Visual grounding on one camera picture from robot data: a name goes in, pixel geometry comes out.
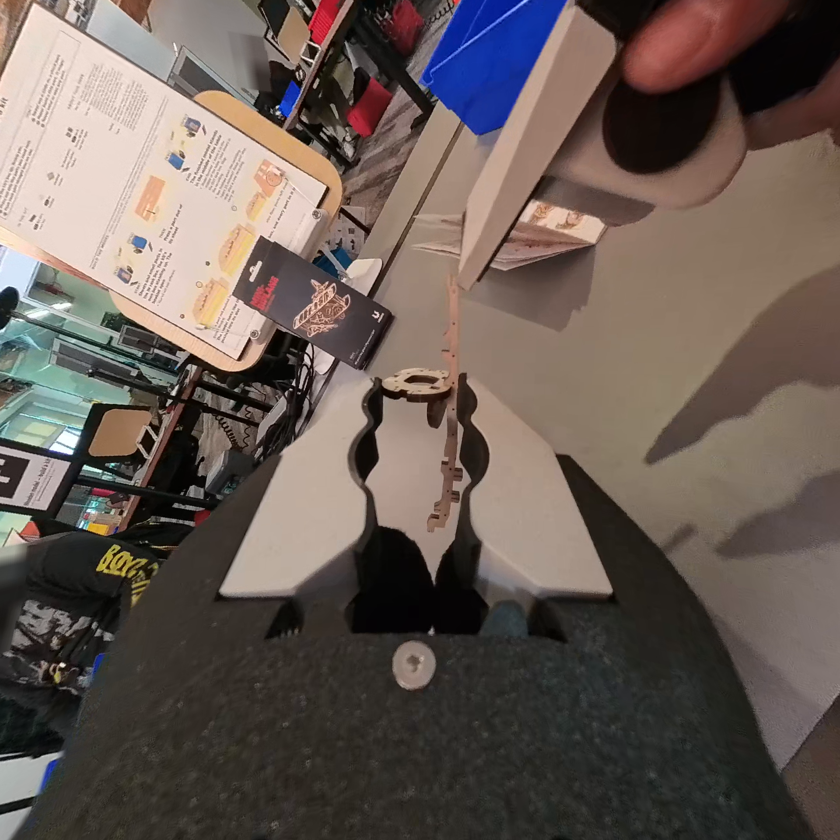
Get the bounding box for person's right hand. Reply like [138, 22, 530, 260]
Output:
[620, 0, 840, 153]

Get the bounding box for printed paper sheet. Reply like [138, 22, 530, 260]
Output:
[326, 205, 368, 253]

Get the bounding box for wooden seat chair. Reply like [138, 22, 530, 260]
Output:
[66, 402, 161, 513]

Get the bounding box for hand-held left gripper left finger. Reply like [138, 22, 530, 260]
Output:
[218, 377, 385, 616]

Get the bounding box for black frame workbench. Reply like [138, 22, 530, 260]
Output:
[259, 0, 437, 168]

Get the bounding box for black framed marker sign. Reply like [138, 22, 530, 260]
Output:
[0, 438, 72, 521]

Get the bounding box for teal bag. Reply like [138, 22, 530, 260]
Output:
[314, 244, 358, 277]

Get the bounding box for white instruction sheet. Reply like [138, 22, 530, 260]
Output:
[0, 3, 329, 361]

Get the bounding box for black model kit box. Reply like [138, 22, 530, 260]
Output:
[231, 236, 395, 371]

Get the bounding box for red storage bin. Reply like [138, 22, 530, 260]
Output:
[384, 0, 426, 53]
[346, 79, 395, 139]

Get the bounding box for model instruction booklet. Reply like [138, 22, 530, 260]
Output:
[412, 197, 608, 271]

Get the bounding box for blue plastic bin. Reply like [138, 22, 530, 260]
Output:
[420, 0, 568, 135]

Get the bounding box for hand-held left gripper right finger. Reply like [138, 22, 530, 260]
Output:
[449, 374, 614, 621]

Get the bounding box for black cable bundle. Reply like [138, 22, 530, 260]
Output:
[197, 341, 329, 460]

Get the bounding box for wooden toothed strip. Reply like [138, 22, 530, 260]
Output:
[425, 274, 466, 534]

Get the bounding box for wooden flower-shaped disc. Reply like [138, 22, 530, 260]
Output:
[382, 367, 454, 403]

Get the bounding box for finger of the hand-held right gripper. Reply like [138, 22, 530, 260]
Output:
[456, 7, 618, 293]

